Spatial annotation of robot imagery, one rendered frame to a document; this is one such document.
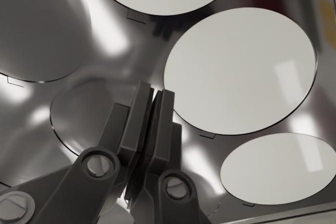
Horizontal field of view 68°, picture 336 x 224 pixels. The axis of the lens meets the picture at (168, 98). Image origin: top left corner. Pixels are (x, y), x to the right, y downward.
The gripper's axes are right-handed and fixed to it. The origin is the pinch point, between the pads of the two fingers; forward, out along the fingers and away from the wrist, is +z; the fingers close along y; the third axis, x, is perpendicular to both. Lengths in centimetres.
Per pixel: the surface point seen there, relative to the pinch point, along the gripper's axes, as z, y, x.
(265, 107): 7.9, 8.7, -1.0
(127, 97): 8.0, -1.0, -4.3
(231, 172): 7.9, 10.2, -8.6
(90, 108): 8.0, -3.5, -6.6
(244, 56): 7.9, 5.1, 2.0
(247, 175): 7.9, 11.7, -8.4
